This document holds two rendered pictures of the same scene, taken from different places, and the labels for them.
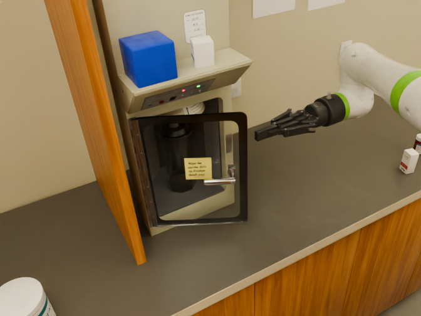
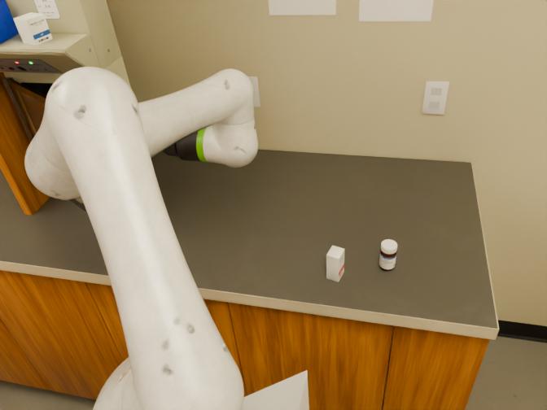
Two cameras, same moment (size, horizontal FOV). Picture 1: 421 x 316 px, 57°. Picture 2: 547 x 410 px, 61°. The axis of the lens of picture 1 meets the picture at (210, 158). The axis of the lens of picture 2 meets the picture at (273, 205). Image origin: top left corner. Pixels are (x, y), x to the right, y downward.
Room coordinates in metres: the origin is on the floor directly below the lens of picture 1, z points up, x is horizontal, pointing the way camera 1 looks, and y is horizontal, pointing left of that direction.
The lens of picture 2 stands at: (0.43, -1.21, 1.87)
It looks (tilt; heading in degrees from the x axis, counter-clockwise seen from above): 38 degrees down; 43
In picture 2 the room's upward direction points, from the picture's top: 5 degrees counter-clockwise
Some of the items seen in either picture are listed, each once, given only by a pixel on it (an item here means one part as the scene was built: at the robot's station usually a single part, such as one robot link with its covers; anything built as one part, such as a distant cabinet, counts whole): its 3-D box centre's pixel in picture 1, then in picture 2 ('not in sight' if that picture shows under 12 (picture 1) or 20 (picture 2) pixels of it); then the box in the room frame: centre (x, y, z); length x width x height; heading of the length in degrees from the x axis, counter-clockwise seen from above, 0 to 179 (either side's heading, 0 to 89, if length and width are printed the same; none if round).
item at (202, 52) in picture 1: (202, 51); (33, 28); (0.95, 0.00, 1.54); 0.05 x 0.05 x 0.06; 9
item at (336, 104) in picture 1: (327, 109); (191, 141); (1.06, -0.37, 1.28); 0.09 x 0.06 x 0.12; 26
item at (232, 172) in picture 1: (220, 177); not in sight; (0.87, -0.02, 1.20); 0.10 x 0.05 x 0.03; 88
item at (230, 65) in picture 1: (188, 85); (29, 60); (0.93, 0.04, 1.46); 0.32 x 0.12 x 0.10; 116
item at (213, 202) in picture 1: (195, 175); (57, 153); (0.90, 0.05, 1.19); 0.30 x 0.01 x 0.40; 88
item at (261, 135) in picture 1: (266, 133); not in sight; (0.96, -0.17, 1.28); 0.07 x 0.01 x 0.03; 116
